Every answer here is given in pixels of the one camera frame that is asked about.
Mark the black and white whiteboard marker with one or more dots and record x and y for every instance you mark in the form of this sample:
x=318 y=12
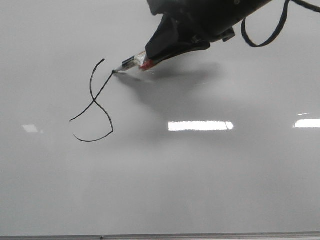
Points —
x=140 y=60

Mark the white whiteboard with metal frame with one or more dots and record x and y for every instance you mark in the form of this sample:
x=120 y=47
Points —
x=225 y=140

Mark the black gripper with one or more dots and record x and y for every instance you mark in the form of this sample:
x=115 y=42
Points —
x=183 y=19

